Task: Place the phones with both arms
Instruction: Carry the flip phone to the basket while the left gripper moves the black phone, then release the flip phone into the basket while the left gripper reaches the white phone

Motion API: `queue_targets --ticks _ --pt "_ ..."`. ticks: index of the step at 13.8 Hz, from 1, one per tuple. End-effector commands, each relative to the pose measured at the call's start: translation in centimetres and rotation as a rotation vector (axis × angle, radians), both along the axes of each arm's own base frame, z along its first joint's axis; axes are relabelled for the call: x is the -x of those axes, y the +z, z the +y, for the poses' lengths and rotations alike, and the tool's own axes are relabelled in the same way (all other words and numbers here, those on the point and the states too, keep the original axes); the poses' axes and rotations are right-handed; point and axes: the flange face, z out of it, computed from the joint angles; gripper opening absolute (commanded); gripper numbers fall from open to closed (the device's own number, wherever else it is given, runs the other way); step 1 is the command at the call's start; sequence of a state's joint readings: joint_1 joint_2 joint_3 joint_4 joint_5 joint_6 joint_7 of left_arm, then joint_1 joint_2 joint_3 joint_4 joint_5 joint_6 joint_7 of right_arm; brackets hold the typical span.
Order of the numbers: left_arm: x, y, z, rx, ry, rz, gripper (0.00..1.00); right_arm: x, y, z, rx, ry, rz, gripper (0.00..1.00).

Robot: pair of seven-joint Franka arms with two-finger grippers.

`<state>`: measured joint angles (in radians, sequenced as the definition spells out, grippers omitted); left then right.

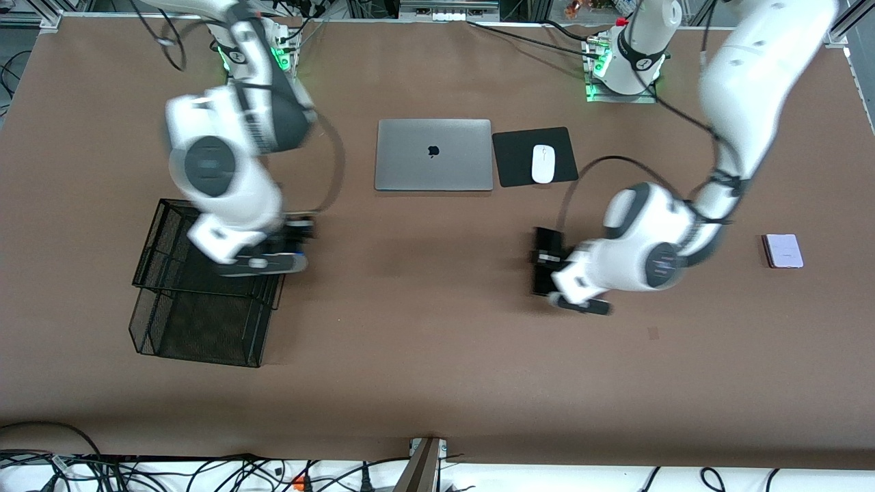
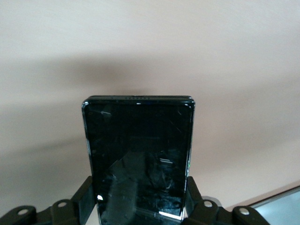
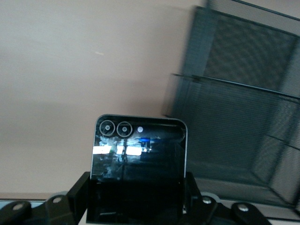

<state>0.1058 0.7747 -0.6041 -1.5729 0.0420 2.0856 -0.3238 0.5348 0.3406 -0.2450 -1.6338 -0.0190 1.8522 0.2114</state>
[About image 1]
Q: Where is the long black smartphone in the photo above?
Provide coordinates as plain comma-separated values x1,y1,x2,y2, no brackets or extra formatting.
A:
532,227,565,297

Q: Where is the pale pink flip phone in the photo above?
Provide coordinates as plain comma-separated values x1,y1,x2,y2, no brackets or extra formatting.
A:
762,234,805,269

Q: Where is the white computer mouse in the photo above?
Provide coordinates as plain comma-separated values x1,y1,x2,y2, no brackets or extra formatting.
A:
532,144,556,185

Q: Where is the black mouse pad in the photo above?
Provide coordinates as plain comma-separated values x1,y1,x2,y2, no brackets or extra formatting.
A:
492,126,580,188

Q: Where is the black two-tier mesh tray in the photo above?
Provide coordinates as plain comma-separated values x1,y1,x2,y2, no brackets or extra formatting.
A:
129,198,291,368

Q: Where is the silver closed laptop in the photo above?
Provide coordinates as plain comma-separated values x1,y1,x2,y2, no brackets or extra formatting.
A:
374,119,494,192

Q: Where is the white power strip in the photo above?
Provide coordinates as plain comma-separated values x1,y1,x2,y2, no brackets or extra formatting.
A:
400,2,500,21

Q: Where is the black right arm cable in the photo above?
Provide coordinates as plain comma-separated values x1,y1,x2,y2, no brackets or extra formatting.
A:
133,0,346,214

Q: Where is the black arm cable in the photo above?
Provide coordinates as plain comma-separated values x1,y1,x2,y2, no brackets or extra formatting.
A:
557,14,742,236
133,0,346,214

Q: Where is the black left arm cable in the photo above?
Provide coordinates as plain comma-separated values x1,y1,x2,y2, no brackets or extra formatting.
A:
557,14,742,236

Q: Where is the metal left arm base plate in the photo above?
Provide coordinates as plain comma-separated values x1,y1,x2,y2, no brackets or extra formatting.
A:
587,75,658,105

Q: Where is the black cable on table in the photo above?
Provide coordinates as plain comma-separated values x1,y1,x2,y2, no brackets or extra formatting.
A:
467,20,602,59

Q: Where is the grey metal camera mount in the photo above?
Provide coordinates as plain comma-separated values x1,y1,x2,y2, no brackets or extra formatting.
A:
393,437,448,492

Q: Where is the black looped floor cable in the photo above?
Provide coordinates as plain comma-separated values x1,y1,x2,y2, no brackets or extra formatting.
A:
0,422,103,460

